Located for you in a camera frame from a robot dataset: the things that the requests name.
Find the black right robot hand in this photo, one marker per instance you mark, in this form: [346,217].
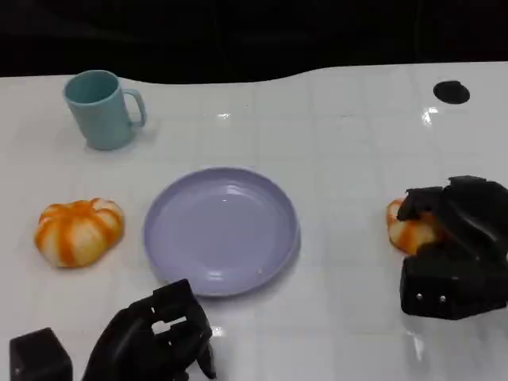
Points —
[476,222]

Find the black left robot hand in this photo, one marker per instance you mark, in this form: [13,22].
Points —
[131,345]

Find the orange and white bread roll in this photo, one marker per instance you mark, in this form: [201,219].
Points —
[77,234]
[412,234]

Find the black table grommet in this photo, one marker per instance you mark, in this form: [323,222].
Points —
[451,92]

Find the lilac plate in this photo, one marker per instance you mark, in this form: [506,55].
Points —
[222,234]

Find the pale green mug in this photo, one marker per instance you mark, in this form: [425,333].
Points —
[101,119]

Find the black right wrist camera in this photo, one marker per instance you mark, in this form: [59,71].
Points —
[432,285]

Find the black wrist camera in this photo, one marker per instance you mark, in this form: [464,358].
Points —
[39,357]
[432,285]

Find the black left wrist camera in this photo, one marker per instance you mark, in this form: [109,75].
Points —
[39,357]

